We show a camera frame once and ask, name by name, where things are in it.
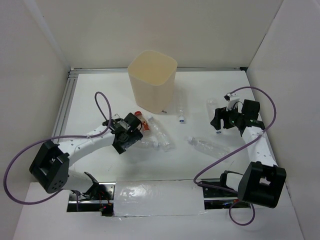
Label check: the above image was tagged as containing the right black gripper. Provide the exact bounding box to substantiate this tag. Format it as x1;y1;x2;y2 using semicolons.
210;103;244;131

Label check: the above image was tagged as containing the clear bottle blue cap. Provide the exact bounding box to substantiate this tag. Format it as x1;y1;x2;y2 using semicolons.
206;98;222;136
174;88;186;124

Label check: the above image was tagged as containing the red-capped labelled small bottle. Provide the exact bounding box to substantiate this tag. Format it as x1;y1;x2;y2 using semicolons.
134;111;151;135

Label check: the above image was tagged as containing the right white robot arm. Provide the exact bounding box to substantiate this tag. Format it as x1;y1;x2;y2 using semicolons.
210;96;287;208

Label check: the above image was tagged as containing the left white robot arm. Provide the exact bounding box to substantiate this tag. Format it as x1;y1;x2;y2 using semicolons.
29;113;143;200

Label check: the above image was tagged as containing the beige plastic bin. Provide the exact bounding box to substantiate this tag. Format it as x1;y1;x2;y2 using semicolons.
127;50;178;114

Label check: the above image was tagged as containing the clear bottle white cap right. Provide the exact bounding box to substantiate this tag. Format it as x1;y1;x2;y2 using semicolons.
184;136;231;160

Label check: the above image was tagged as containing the white taped front panel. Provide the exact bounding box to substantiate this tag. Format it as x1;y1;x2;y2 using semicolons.
113;180;206;217

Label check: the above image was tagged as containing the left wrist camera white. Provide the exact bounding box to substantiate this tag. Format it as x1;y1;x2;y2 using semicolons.
110;113;130;132

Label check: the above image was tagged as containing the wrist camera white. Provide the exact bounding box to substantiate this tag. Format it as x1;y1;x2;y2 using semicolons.
224;93;240;112
110;113;130;132

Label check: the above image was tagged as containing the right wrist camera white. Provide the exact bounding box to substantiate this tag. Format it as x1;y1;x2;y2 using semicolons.
224;93;240;112

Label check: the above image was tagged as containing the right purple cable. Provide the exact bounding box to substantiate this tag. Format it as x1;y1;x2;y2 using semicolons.
193;86;277;226

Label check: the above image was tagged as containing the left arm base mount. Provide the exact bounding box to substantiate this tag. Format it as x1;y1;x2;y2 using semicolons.
66;182;116;217

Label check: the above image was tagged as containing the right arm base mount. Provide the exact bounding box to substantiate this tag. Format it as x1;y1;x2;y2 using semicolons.
200;178;250;210

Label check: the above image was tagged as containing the aluminium frame rail left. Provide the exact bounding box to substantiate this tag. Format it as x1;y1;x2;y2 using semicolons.
51;69;79;137

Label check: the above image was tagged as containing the aluminium frame rail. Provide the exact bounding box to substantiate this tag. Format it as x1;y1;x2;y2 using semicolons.
69;66;248;74
51;69;79;137

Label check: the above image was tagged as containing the aluminium frame rail back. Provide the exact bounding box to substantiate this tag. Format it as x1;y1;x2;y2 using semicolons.
69;66;248;74

